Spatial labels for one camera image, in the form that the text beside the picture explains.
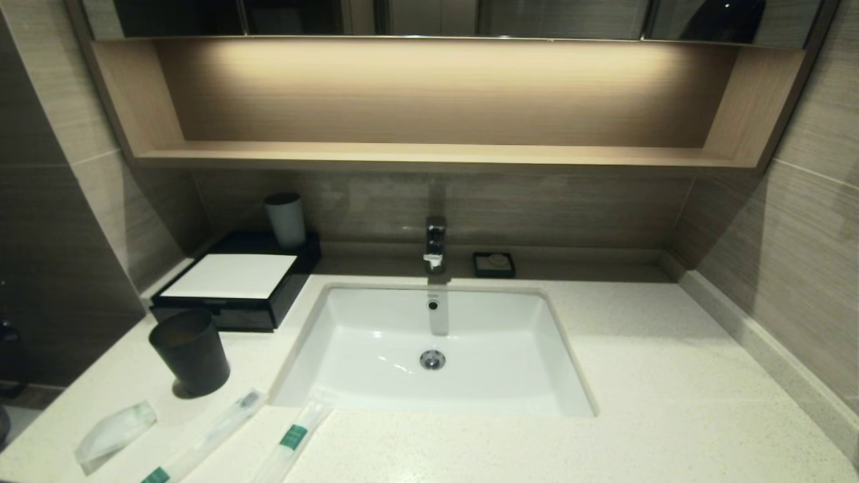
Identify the black cup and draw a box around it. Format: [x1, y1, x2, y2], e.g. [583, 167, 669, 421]
[149, 309, 230, 396]

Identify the black box with white lid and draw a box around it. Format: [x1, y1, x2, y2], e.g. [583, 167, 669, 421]
[149, 231, 321, 333]

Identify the chrome faucet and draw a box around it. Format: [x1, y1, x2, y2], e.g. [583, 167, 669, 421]
[423, 215, 449, 274]

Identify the black soap dish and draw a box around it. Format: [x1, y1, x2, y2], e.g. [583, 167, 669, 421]
[472, 252, 517, 278]

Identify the white sink basin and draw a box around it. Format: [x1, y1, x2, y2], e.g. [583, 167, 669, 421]
[268, 282, 598, 418]

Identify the white cup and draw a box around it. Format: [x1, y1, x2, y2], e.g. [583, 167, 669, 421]
[264, 193, 307, 250]

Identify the glossy black drawer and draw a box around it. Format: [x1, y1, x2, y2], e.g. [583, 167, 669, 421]
[150, 300, 276, 333]

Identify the white packet with green band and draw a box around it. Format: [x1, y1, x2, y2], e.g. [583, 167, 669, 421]
[252, 400, 333, 483]

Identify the clear wrapped toothbrush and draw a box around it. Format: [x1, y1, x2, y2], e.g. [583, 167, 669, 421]
[140, 388, 268, 483]

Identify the clear plastic sachet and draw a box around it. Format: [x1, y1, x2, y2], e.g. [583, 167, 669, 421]
[74, 400, 158, 476]

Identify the wooden wall niche shelf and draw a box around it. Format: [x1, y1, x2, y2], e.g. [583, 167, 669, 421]
[87, 37, 809, 176]

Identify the mirrored wall cabinet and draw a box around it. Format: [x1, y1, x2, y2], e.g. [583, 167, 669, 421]
[66, 0, 843, 48]

